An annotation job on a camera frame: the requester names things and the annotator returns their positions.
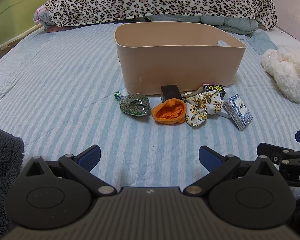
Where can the orange knit hat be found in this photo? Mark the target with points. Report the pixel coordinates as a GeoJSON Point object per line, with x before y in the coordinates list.
{"type": "Point", "coordinates": [168, 112]}

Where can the dark brown small box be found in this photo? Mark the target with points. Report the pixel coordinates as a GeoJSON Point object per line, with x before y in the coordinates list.
{"type": "Point", "coordinates": [170, 92]}

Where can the blue striped bed sheet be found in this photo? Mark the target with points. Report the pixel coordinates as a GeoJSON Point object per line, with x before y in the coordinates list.
{"type": "Point", "coordinates": [65, 92]}

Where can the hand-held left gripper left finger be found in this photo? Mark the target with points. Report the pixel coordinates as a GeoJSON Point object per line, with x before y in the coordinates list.
{"type": "Point", "coordinates": [88, 156]}

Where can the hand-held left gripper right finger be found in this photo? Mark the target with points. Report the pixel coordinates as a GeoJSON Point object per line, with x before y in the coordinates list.
{"type": "Point", "coordinates": [210, 157]}

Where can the beige plastic storage bin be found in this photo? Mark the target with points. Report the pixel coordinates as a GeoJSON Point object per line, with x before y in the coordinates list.
{"type": "Point", "coordinates": [180, 65]}

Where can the pink floral pillow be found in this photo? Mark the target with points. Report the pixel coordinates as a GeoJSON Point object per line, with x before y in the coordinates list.
{"type": "Point", "coordinates": [41, 17]}

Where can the black box with yellow stars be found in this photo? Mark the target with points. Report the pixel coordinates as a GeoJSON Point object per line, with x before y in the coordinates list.
{"type": "Point", "coordinates": [215, 88]}

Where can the white fluffy plush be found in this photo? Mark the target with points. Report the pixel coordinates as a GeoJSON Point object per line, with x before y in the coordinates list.
{"type": "Point", "coordinates": [287, 70]}

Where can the light blue quilt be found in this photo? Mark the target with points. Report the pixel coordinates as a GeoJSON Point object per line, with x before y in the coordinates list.
{"type": "Point", "coordinates": [215, 21]}

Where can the green dried herb sachet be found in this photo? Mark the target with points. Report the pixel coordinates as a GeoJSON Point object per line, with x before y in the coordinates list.
{"type": "Point", "coordinates": [135, 105]}

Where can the dark grey fleece cloth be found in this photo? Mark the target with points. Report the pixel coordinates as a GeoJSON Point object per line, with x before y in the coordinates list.
{"type": "Point", "coordinates": [3, 170]}

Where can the floral fabric scrunchie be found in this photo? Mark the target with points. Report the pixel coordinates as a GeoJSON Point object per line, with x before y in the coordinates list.
{"type": "Point", "coordinates": [202, 107]}

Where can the leopard print blanket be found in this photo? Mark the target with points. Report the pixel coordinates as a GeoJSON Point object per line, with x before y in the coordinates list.
{"type": "Point", "coordinates": [155, 0]}

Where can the grey curved strip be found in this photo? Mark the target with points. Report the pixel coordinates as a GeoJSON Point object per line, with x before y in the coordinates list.
{"type": "Point", "coordinates": [190, 93]}

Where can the blue and white patterned box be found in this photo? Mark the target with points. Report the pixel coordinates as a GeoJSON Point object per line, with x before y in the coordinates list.
{"type": "Point", "coordinates": [238, 111]}

